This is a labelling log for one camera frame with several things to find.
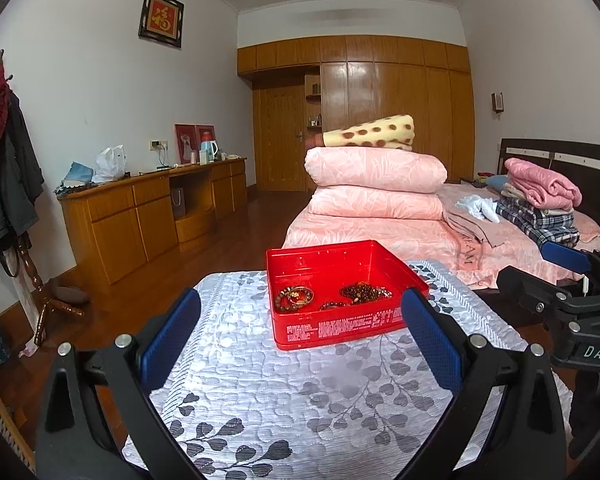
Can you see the lower pink folded quilt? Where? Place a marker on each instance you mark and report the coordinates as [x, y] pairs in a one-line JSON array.
[[356, 202]]

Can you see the pink bedspread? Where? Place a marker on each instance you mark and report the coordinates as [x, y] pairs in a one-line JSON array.
[[475, 262]]

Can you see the red picture frame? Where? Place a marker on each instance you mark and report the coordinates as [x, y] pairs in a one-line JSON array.
[[188, 138]]

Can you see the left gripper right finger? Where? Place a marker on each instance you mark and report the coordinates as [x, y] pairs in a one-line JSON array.
[[527, 438]]

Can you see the grey leaf-pattern quilted cover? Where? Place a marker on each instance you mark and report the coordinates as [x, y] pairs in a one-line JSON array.
[[241, 408]]

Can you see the white plastic bag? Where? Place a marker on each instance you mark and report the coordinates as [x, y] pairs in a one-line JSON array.
[[110, 165]]

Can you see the red tin box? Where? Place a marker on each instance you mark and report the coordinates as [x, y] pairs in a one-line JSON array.
[[330, 294]]

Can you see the blue folded cloth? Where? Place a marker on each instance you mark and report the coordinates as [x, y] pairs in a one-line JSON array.
[[79, 178]]

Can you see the pink folded clothes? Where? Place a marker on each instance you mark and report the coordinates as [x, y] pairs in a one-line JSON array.
[[543, 188]]

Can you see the upper pink folded quilt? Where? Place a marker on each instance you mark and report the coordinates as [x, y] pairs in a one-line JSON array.
[[387, 170]]

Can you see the plaid folded clothes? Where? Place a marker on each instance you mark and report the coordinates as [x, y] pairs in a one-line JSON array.
[[540, 226]]

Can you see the light blue kettle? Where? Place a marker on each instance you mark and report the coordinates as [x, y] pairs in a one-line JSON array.
[[209, 145]]

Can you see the pink folded quilt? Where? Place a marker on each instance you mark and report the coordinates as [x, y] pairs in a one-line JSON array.
[[387, 170], [356, 202]]

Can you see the wooden wardrobe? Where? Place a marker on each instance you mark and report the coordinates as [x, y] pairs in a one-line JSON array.
[[311, 85]]

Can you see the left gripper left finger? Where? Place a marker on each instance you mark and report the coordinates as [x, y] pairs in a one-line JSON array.
[[73, 439]]

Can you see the wooden sideboard cabinet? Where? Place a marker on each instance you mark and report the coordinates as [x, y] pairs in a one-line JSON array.
[[116, 228]]

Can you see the hanging dark clothes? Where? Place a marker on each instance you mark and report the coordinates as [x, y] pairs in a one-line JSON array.
[[21, 178]]

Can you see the dark headboard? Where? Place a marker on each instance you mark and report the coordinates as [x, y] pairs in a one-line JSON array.
[[578, 161]]

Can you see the wooden coat rack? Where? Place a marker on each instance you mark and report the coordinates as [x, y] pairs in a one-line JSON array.
[[36, 297]]

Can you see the framed red calligraphy picture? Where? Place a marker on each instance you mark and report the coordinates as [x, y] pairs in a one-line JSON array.
[[161, 21]]

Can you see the wall switch box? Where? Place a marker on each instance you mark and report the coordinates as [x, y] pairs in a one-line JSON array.
[[497, 99]]

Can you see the white cloth on bed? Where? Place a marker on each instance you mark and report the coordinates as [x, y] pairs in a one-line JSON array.
[[481, 208]]

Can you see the yellow brown-spotted blanket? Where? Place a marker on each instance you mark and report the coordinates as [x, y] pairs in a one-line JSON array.
[[396, 131]]

